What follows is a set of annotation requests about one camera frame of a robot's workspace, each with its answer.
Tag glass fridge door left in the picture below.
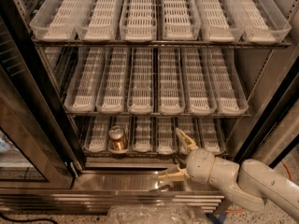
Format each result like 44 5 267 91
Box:
0 21 73 189

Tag shelf tray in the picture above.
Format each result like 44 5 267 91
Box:
161 0 201 41
194 0 244 43
198 119 226 155
203 49 249 116
64 47 105 112
119 0 157 42
109 117 130 155
158 48 185 115
235 0 292 44
176 118 201 156
156 118 177 155
84 116 110 153
181 49 217 116
127 48 153 115
95 48 129 114
133 117 152 152
76 0 123 42
30 0 88 41

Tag orange soda can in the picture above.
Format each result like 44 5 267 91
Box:
108 126 128 153

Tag blue tape piece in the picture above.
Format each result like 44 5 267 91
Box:
207 214 227 224

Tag orange power cable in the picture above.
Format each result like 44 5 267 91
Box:
225 160 295 215

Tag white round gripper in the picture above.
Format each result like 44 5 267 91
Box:
157 128 215 184

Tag fridge door right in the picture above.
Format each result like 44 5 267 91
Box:
234 58 299 168

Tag black cable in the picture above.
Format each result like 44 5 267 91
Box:
0 212 60 224

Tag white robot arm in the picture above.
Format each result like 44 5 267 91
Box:
157 128 299 221

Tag stainless steel fridge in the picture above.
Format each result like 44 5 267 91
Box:
0 0 299 215

